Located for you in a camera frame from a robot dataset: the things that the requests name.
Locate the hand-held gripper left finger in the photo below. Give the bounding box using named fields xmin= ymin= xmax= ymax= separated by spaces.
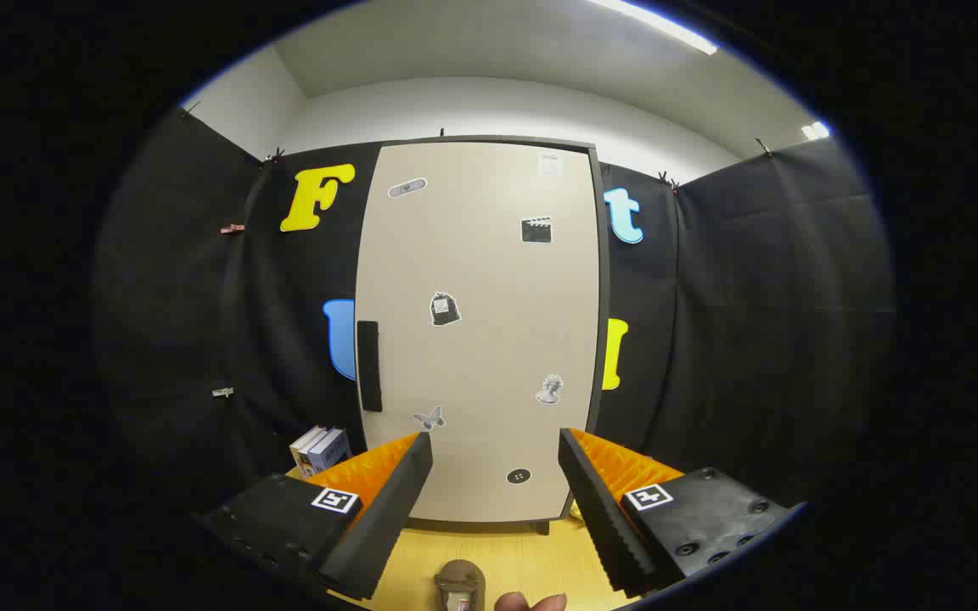
xmin=200 ymin=431 xmax=435 ymax=602

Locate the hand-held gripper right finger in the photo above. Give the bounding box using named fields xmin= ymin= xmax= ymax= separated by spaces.
xmin=559 ymin=428 xmax=804 ymax=597

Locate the brown fuzzy shoe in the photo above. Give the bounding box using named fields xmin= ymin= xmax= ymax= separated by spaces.
xmin=434 ymin=560 xmax=487 ymax=611

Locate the black door handle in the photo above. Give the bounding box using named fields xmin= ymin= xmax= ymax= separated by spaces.
xmin=357 ymin=321 xmax=383 ymax=413

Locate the dark grey shoe cabinet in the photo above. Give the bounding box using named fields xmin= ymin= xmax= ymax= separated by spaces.
xmin=356 ymin=134 xmax=611 ymax=535

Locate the blue book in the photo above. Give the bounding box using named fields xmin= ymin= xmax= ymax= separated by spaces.
xmin=302 ymin=429 xmax=352 ymax=478

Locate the white book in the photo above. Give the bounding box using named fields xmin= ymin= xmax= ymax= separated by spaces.
xmin=289 ymin=425 xmax=329 ymax=476

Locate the black backdrop cloth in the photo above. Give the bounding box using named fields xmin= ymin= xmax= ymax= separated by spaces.
xmin=94 ymin=106 xmax=893 ymax=519

